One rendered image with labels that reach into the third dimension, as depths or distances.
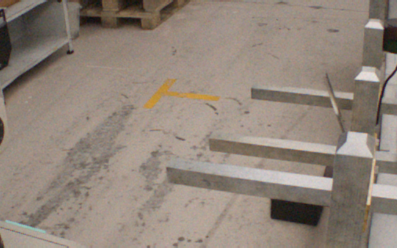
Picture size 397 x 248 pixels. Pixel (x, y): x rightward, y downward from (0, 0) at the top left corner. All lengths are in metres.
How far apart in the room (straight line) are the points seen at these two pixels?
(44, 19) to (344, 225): 3.72
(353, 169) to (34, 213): 2.02
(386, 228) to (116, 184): 1.52
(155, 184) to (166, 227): 0.31
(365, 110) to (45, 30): 3.56
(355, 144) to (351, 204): 0.06
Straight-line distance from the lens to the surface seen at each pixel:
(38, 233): 1.84
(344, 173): 0.48
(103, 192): 2.43
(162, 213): 2.26
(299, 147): 1.04
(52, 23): 4.07
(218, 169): 0.80
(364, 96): 0.72
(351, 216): 0.51
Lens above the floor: 1.41
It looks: 29 degrees down
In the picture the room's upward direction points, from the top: 4 degrees counter-clockwise
